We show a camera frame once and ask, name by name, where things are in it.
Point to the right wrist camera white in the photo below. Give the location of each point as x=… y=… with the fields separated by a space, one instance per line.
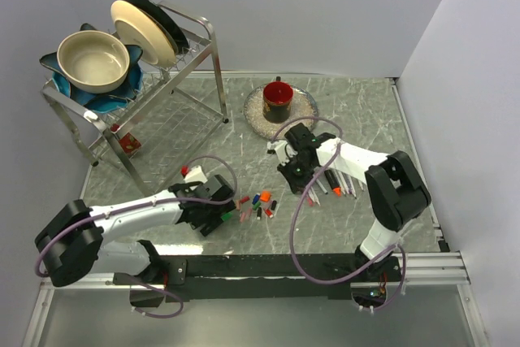
x=277 y=148

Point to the green cap black highlighter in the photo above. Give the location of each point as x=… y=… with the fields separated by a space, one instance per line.
x=226 y=216

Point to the black plate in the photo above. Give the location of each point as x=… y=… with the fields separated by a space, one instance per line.
x=165 y=21

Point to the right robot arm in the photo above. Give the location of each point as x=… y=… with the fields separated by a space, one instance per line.
x=396 y=190

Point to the orange cap black highlighter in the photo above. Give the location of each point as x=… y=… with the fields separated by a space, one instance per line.
x=333 y=182

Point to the blue star-shaped dish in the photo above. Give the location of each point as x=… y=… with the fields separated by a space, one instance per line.
x=99 y=102

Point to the red sticker tag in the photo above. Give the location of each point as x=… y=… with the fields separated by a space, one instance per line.
x=129 y=144

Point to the pink cap white pen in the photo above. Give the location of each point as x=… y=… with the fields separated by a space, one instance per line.
x=314 y=196

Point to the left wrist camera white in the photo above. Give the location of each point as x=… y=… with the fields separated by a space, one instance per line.
x=193 y=174

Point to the black red mug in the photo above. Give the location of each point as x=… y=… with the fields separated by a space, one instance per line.
x=277 y=99

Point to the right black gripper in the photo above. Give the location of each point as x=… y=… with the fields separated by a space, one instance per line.
x=296 y=184

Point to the cream plate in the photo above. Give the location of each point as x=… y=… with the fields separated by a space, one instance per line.
x=134 y=27

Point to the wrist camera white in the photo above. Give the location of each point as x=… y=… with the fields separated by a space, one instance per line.
x=277 y=148
x=193 y=174

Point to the speckled grey plate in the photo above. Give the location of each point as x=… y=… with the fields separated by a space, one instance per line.
x=303 y=105

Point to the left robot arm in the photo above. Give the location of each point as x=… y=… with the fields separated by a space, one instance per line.
x=82 y=240

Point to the steel dish rack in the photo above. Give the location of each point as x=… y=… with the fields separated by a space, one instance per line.
x=98 y=135

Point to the beige ceramic bowl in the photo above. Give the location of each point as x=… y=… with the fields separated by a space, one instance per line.
x=93 y=61

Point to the small red cap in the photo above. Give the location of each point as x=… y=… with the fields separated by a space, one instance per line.
x=268 y=213

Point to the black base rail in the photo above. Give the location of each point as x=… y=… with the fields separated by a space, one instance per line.
x=204 y=277

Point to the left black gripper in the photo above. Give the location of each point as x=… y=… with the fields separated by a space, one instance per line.
x=217 y=211

